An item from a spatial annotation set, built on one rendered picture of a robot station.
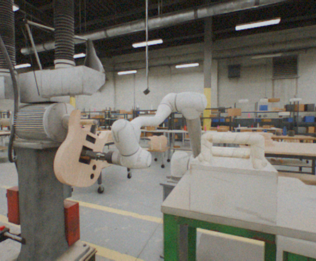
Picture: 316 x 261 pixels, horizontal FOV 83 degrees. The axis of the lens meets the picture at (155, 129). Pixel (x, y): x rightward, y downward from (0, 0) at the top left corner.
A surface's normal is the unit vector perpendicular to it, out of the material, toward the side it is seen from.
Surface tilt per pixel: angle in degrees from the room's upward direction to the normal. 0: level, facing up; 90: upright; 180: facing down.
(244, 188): 90
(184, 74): 90
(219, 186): 90
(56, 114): 86
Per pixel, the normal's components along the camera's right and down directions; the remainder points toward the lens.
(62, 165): 0.94, 0.00
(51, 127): 0.65, 0.15
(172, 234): -0.36, 0.04
